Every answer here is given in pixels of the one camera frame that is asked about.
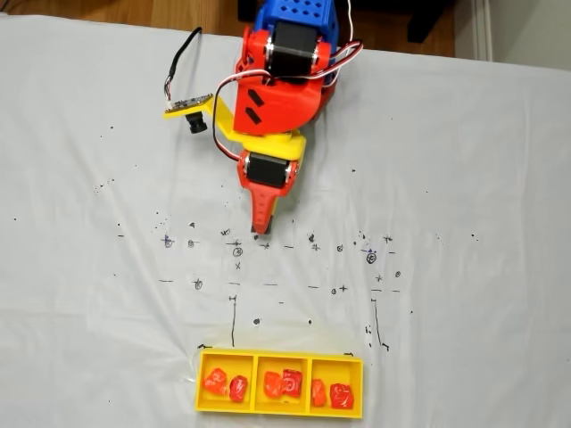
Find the red candy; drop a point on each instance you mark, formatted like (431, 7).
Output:
(342, 397)
(292, 382)
(238, 388)

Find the orange candy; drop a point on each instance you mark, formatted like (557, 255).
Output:
(318, 393)
(272, 384)
(215, 381)

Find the yellow three-compartment box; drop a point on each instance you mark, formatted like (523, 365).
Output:
(209, 403)

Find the white plastic table cover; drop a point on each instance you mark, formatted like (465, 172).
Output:
(89, 178)

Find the camera board on yellow mount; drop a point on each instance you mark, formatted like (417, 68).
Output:
(192, 103)

